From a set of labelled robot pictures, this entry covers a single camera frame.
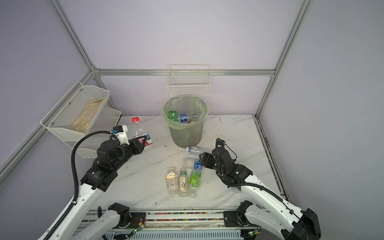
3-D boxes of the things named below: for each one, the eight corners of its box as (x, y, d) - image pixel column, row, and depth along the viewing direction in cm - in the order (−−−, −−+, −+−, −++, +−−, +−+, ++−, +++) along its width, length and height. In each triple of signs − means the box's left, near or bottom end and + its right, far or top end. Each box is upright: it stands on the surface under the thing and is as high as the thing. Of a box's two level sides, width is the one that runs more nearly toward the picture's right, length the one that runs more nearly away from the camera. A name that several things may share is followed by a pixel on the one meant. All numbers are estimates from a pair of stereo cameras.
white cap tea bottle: (165, 194, 83) (164, 192, 79) (168, 169, 93) (167, 166, 89) (177, 194, 83) (176, 192, 79) (179, 169, 93) (178, 166, 89)
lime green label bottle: (189, 198, 82) (188, 195, 78) (189, 173, 91) (189, 170, 87) (201, 198, 82) (201, 195, 78) (200, 173, 91) (201, 170, 87)
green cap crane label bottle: (177, 197, 81) (176, 194, 77) (179, 173, 90) (179, 169, 86) (188, 197, 81) (187, 194, 77) (189, 173, 90) (188, 169, 86)
